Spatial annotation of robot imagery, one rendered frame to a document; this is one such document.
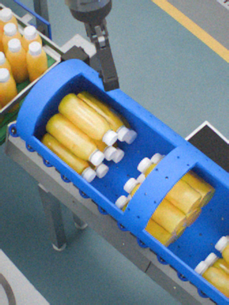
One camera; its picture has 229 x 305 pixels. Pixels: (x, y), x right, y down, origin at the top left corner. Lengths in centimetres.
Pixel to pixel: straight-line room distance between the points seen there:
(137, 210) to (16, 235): 132
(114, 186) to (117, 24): 169
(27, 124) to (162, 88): 154
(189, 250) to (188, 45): 175
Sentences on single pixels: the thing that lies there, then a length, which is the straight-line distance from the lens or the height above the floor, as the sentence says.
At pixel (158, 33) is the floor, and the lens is 343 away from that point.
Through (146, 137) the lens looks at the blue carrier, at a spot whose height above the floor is 103.
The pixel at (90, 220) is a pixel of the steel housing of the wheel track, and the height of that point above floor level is 86.
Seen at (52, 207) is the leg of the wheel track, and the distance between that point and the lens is 239.
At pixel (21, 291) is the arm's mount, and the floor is 108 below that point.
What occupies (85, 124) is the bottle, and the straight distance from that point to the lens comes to 175.
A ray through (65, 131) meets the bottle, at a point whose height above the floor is 113.
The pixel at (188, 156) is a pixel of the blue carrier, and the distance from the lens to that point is 165.
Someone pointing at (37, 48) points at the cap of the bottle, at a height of 108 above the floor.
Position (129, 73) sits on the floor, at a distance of 326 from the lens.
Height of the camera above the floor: 267
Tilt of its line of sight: 62 degrees down
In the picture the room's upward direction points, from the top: 1 degrees clockwise
